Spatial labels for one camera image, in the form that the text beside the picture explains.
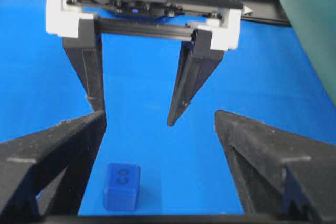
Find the blue table cloth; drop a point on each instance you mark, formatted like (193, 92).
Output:
(183, 168)

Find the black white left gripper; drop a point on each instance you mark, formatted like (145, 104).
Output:
(222, 16)

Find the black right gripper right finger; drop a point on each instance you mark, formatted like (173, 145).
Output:
(276, 171)

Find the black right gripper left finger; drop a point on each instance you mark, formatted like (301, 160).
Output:
(47, 172)

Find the green backdrop curtain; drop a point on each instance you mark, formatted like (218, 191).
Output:
(314, 24)

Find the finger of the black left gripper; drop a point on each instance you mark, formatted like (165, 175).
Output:
(85, 55)
(197, 61)

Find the blue block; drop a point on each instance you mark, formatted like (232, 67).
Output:
(121, 187)

